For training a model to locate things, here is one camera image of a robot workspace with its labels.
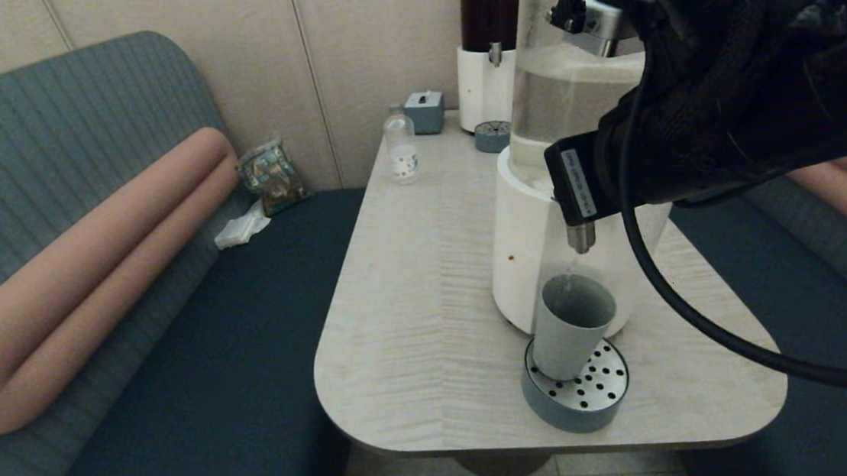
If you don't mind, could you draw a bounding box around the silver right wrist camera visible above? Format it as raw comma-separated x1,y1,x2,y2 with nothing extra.
548,0,646,63

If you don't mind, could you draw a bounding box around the small clear bottle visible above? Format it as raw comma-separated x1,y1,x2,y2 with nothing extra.
381,102,421,186

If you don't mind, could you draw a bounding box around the teal upholstered bench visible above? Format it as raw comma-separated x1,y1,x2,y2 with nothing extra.
0,13,391,476
655,147,847,476

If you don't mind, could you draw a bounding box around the blue-grey tissue box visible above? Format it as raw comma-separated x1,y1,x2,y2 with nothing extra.
402,89,448,137

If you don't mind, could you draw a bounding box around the dark drink dispenser white base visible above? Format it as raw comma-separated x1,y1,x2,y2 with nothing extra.
449,0,535,136

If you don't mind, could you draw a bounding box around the crumpled white tissue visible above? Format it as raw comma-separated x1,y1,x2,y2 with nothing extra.
211,200,274,251

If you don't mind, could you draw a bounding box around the clear water dispenser white base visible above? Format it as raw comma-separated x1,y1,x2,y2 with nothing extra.
466,0,685,348

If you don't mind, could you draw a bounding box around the green snack bag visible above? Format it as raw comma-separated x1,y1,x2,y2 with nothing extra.
234,136,312,220

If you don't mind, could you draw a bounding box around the grey-blue plastic cup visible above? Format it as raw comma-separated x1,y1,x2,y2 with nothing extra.
525,270,624,385

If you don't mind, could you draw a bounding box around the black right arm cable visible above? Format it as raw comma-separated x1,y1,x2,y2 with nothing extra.
547,0,847,422

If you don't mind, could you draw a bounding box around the small round blue drip tray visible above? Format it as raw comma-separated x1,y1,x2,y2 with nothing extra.
473,119,513,156

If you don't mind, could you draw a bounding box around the steel water dispenser tap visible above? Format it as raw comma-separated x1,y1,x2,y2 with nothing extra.
567,222,599,256

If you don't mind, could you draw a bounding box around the round blue perforated drip tray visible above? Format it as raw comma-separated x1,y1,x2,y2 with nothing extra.
517,328,634,439

